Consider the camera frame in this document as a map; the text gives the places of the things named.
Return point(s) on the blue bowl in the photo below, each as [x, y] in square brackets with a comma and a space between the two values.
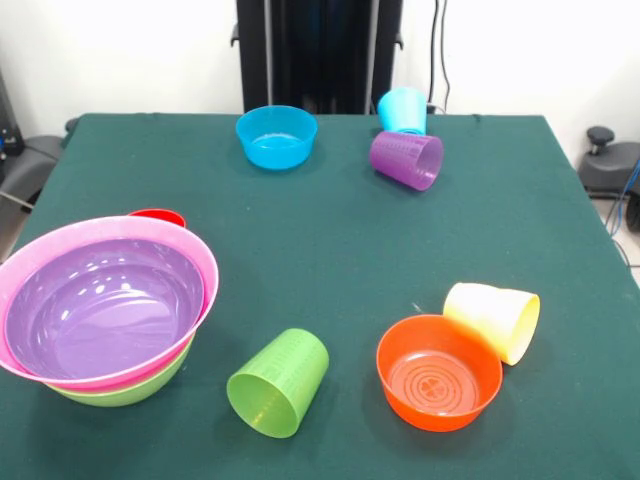
[275, 150]

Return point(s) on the yellow cup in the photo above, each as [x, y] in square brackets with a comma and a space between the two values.
[490, 315]

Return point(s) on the dark green table cloth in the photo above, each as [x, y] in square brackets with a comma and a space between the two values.
[320, 240]

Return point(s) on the purple cup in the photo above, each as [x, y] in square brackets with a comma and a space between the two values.
[395, 155]

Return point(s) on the green cup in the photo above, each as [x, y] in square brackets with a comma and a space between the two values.
[285, 360]

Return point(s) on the blue cup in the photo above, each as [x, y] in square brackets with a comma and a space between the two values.
[400, 110]

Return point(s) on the red cup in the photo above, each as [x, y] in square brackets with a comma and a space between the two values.
[160, 216]

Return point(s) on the pink bowl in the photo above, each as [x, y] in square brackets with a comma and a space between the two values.
[125, 227]

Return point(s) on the orange bowl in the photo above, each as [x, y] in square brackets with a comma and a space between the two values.
[435, 415]

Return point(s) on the purple bowl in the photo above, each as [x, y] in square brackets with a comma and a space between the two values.
[100, 320]

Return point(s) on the green bowl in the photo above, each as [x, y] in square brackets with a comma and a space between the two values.
[125, 392]

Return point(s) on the black equipment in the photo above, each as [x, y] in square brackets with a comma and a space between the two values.
[7, 115]

